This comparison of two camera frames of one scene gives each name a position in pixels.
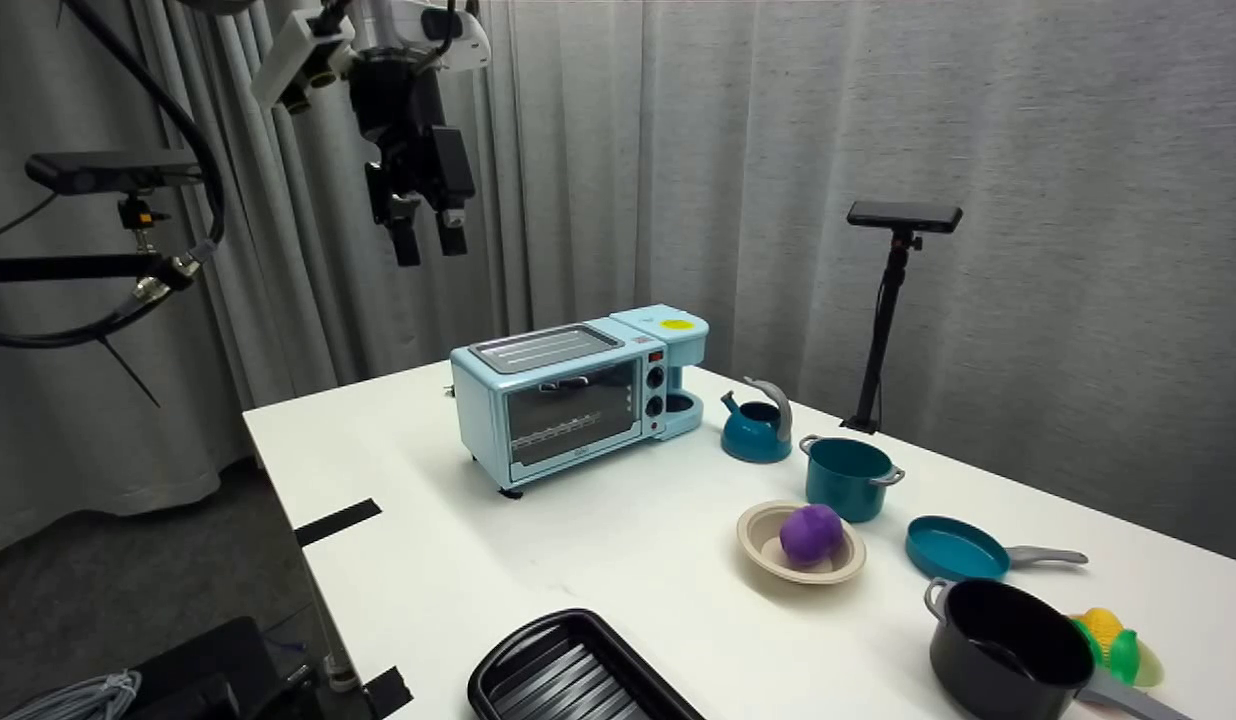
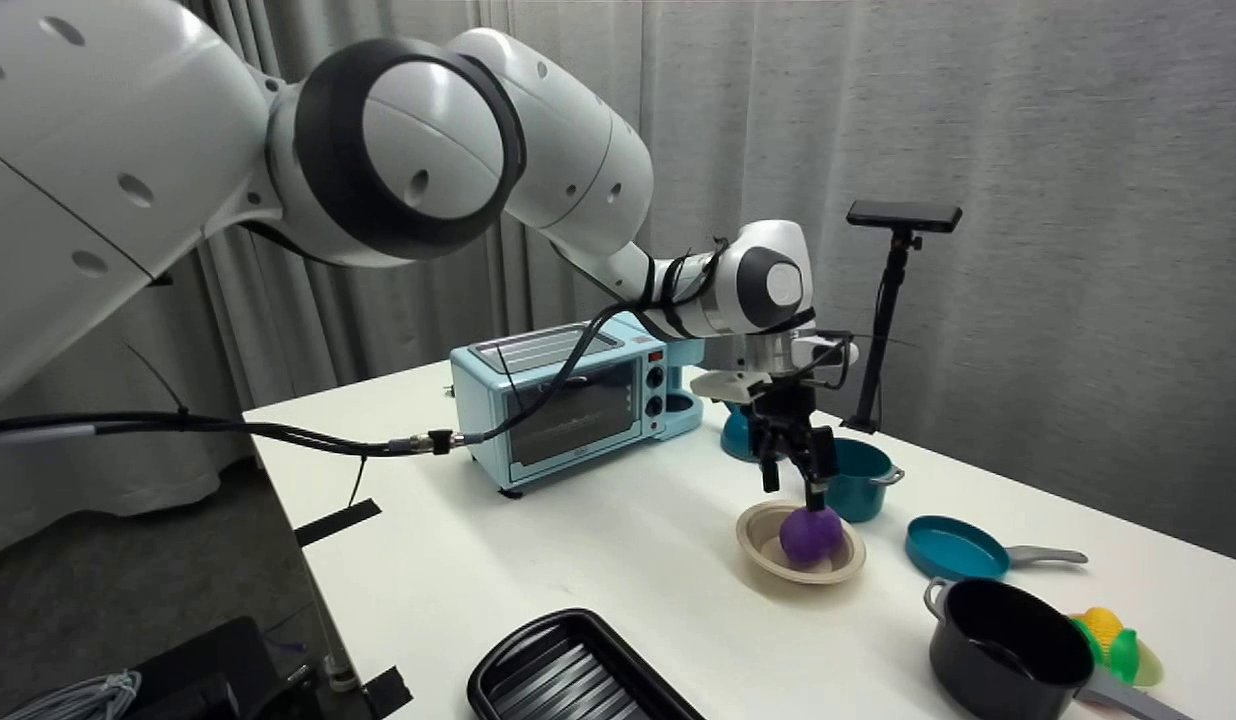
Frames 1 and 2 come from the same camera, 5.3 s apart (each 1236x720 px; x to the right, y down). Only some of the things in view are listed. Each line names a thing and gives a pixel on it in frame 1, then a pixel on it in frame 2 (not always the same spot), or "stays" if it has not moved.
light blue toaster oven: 554,398 stays
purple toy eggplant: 813,537 stays
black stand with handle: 907,221 stays
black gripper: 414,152 to 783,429
